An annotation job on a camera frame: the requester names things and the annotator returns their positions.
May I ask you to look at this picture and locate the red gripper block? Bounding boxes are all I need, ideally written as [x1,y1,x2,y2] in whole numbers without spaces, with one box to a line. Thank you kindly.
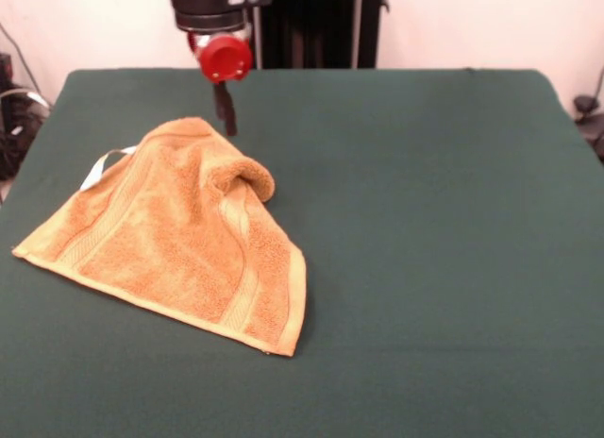
[187,29,254,138]

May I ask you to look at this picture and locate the tan terry towel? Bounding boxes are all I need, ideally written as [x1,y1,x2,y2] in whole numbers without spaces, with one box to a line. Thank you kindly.
[11,117,308,359]

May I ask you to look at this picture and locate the dark green table cloth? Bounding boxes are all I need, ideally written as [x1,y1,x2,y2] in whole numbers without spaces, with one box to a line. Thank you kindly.
[0,67,604,438]

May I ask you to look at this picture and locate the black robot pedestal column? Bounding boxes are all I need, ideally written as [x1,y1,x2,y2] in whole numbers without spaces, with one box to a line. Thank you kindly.
[252,0,391,70]

